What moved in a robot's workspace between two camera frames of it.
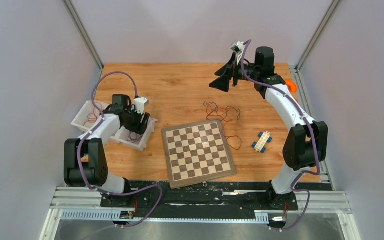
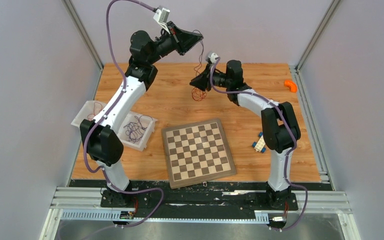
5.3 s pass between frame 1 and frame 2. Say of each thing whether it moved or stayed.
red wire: stayed
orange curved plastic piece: stayed
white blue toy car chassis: stayed
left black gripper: moved
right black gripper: moved
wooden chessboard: stayed
